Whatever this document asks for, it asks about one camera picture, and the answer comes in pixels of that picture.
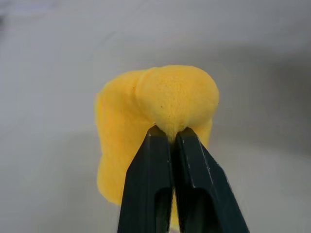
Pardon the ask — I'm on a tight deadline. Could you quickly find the yellow soft sponge item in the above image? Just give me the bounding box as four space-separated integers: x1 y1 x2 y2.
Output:
93 64 221 230

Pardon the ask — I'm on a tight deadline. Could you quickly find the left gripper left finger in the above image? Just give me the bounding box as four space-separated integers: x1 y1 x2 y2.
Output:
117 126 174 233

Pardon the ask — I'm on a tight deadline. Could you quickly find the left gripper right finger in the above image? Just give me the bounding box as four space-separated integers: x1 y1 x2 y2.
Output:
174 127 250 233

